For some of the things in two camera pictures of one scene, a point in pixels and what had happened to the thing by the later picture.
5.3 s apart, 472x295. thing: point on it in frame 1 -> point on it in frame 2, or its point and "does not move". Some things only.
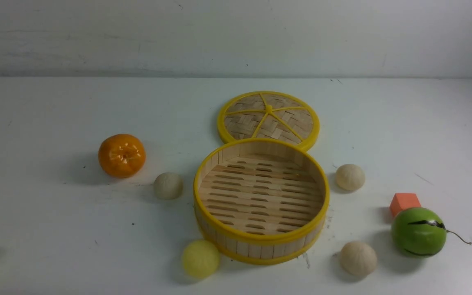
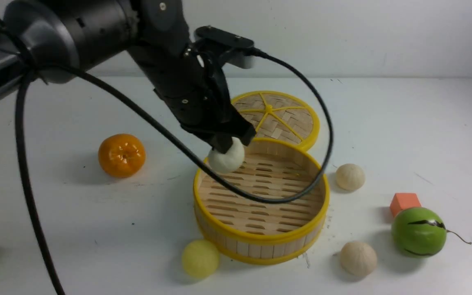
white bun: [350, 177] does not move
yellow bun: [200, 258] does not move
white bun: [358, 258] does not move
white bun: [168, 185] -> [229, 161]
